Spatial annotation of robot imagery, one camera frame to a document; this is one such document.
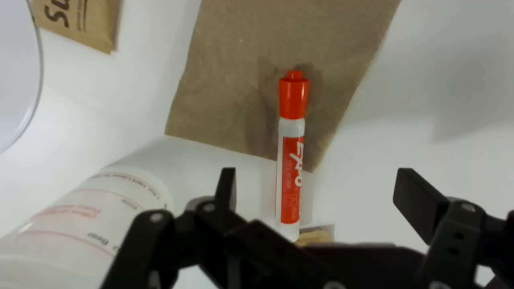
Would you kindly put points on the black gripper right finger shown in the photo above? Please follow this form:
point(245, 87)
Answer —
point(466, 241)

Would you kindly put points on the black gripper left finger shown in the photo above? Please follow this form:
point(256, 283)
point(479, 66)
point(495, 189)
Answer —
point(214, 246)

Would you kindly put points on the orange Expo dry-erase marker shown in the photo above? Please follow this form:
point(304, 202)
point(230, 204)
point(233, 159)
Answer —
point(291, 161)

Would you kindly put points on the translucent plastic measuring cup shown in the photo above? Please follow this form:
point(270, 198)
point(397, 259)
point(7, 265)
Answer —
point(65, 234)

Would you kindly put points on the brown paper sugar packet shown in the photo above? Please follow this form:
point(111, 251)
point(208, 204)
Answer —
point(315, 234)
point(81, 24)

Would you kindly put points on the wide brown paper napkin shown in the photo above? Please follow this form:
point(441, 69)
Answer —
point(230, 80)

